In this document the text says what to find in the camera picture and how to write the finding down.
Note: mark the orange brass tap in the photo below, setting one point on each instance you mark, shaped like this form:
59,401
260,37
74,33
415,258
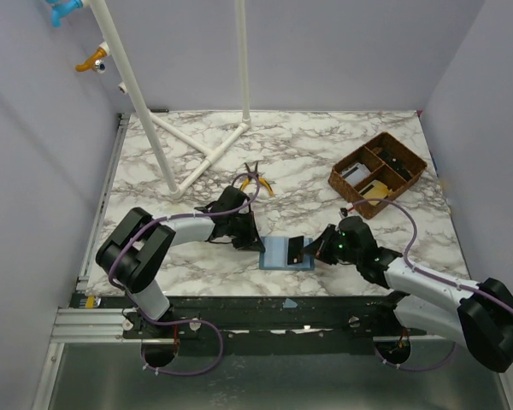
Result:
95,62

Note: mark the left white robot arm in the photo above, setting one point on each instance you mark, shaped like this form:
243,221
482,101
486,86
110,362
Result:
133,253

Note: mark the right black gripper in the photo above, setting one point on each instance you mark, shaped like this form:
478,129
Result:
326,243

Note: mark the white PVC pipe frame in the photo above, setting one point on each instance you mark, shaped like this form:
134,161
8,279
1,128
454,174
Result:
150,71

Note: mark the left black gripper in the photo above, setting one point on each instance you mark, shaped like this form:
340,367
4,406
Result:
251,241

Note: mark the black credit card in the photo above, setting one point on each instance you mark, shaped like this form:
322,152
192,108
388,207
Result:
295,254

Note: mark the aluminium extrusion rail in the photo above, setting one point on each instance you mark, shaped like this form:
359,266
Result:
73,325

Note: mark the white packets in basket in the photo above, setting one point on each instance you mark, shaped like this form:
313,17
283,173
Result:
357,171

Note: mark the black item in basket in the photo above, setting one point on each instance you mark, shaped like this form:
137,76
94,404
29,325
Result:
393,162

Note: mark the blue card holder wallet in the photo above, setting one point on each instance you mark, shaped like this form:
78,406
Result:
275,255

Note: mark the brown woven basket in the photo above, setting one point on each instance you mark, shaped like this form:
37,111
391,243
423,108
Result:
362,166

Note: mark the white striped credit card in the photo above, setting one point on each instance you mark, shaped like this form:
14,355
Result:
355,173

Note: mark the gold VIP credit card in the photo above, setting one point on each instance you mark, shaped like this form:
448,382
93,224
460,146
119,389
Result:
386,192

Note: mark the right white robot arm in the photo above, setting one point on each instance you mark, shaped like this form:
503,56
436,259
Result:
474,315

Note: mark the yellow handled pliers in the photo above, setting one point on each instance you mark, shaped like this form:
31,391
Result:
253,174

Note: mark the gold striped credit card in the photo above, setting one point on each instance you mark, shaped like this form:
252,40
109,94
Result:
373,189

